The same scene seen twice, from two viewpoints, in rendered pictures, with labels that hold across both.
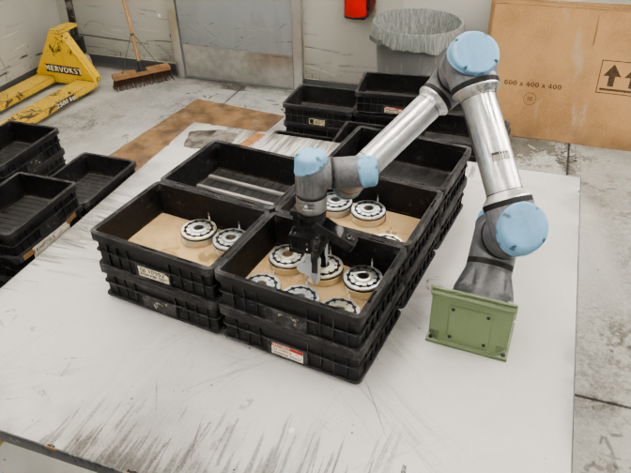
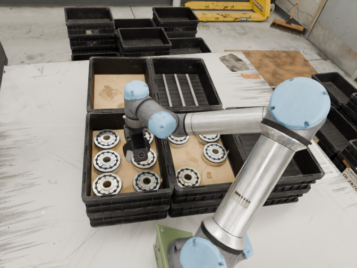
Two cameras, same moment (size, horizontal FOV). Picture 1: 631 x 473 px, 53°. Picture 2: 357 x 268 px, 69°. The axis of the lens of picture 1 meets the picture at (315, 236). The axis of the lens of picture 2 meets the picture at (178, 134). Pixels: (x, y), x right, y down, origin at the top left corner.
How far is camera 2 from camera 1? 1.10 m
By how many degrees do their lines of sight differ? 34
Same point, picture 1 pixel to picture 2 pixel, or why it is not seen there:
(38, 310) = (72, 77)
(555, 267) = not seen: outside the picture
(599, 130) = not seen: outside the picture
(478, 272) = not seen: hidden behind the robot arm
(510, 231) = (186, 254)
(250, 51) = (345, 43)
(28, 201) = (157, 41)
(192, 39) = (322, 22)
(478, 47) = (303, 99)
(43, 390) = (25, 106)
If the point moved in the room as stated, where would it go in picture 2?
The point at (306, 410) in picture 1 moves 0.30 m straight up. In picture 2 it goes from (60, 211) to (41, 167)
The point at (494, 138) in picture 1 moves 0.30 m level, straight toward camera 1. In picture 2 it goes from (247, 182) to (114, 221)
